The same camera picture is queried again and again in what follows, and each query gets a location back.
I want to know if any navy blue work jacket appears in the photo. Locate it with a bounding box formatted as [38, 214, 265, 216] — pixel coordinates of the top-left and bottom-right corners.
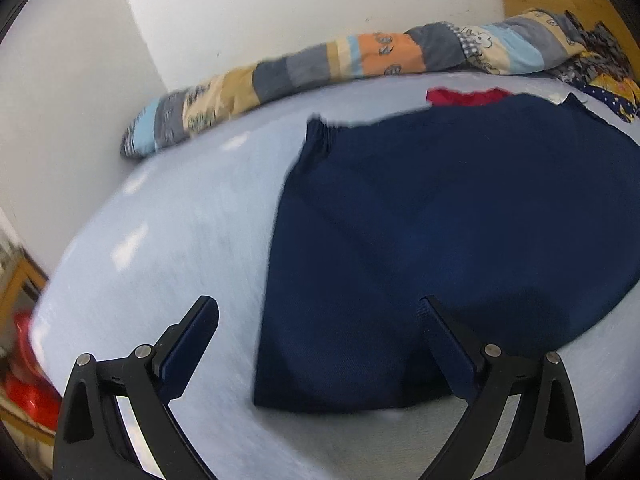
[253, 94, 639, 413]

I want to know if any red bag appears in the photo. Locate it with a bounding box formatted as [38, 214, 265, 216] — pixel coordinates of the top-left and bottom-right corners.
[4, 312, 62, 431]

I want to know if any wooden side shelf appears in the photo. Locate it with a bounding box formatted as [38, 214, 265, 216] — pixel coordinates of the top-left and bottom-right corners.
[1, 250, 55, 448]

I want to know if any light blue cloud bedsheet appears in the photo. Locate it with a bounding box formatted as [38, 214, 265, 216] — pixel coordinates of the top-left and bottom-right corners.
[28, 69, 640, 480]

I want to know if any dark patterned yellow blanket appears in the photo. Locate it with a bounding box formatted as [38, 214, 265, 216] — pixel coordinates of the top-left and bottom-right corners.
[550, 10, 639, 122]

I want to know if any patchwork rolled quilt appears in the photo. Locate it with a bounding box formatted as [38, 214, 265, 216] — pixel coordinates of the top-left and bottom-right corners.
[120, 10, 586, 159]

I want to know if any wooden headboard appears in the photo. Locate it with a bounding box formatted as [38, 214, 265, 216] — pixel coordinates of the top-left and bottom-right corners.
[502, 0, 639, 78]

